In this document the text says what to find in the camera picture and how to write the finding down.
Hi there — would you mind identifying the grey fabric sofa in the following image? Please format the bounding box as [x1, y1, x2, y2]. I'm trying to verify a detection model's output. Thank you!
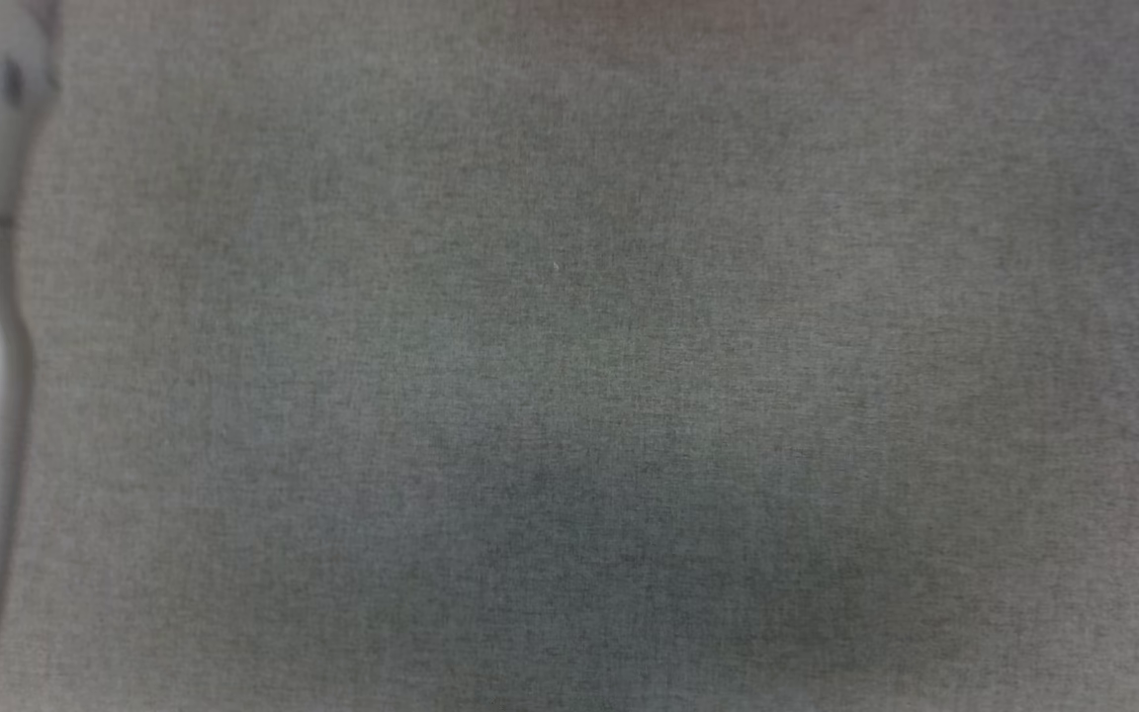
[0, 0, 1139, 712]

